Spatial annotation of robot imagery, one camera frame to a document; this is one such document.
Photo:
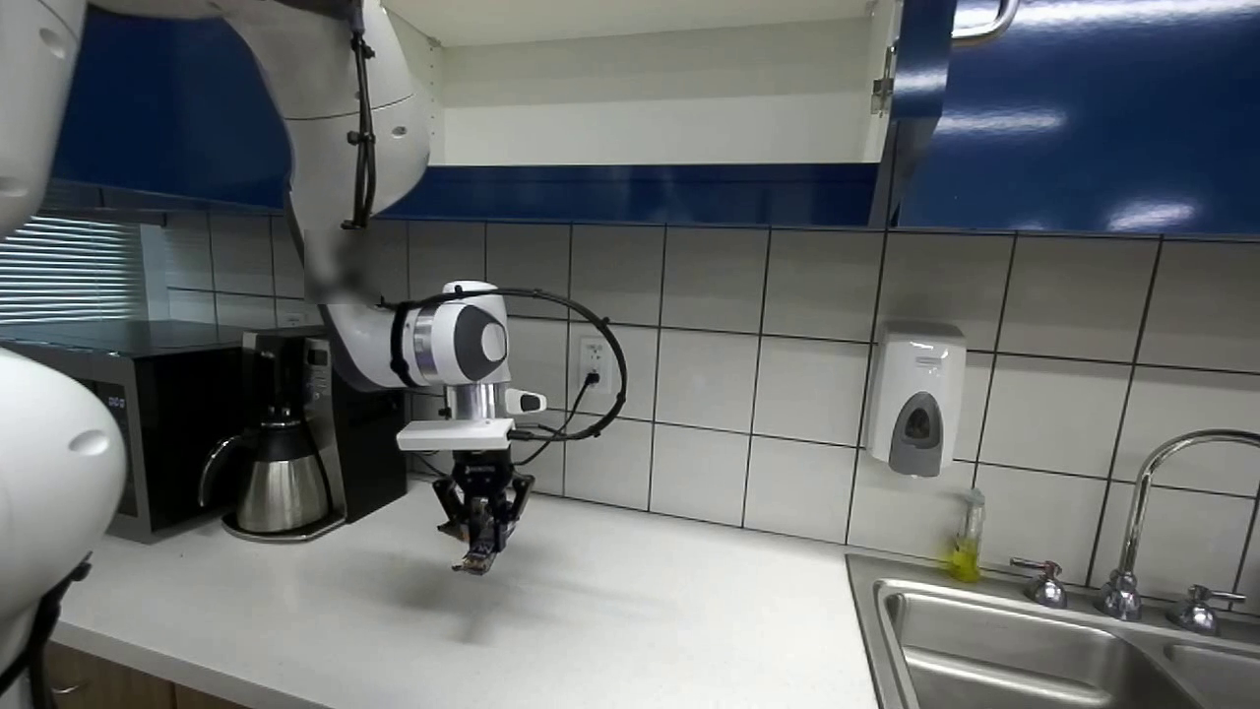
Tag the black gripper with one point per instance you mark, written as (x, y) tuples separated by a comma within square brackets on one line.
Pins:
[(483, 474)]

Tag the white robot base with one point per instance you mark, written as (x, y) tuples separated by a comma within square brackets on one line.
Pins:
[(59, 448)]

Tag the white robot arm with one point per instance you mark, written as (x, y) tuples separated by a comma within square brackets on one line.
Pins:
[(357, 133)]

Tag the open white blue cabinet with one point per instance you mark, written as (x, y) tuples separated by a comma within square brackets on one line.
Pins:
[(671, 112)]

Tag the left blue cabinet door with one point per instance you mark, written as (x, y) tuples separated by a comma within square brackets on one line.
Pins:
[(172, 107)]

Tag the blue cabinet door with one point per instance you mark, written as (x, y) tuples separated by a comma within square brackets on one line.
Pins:
[(172, 107), (1097, 115)]

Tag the black steel coffee maker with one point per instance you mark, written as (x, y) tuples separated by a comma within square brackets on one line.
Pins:
[(298, 377)]

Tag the steel coffee carafe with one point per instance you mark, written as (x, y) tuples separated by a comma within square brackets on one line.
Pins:
[(280, 489)]

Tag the black steel microwave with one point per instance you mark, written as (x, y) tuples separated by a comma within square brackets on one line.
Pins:
[(175, 396)]

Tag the white soap dispenser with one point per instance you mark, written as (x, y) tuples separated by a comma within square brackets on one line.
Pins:
[(916, 407)]

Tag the stainless steel sink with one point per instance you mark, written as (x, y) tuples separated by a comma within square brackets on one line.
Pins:
[(940, 644)]

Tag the yellow dish soap bottle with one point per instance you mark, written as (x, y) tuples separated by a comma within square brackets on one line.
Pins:
[(962, 560)]

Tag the chrome sink faucet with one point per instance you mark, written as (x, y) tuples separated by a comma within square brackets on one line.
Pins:
[(1164, 547)]

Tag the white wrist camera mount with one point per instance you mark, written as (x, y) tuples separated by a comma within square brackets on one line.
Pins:
[(478, 422)]

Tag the white wall outlet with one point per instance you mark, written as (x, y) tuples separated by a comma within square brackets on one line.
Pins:
[(597, 363)]

